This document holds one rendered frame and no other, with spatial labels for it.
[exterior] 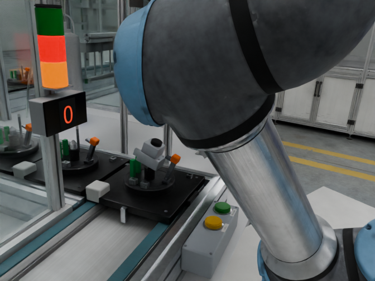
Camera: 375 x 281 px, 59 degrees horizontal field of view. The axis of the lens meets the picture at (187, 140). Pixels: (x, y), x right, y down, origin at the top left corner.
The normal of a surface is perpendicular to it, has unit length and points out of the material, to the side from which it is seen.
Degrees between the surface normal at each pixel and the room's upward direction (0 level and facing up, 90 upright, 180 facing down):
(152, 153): 88
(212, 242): 0
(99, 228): 0
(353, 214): 0
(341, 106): 90
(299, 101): 90
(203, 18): 74
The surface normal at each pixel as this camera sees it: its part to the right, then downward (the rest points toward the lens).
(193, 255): -0.39, 0.31
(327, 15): 0.22, 0.32
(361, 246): -0.40, -0.54
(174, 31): -0.49, 0.00
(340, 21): 0.37, 0.42
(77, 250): 0.05, -0.94
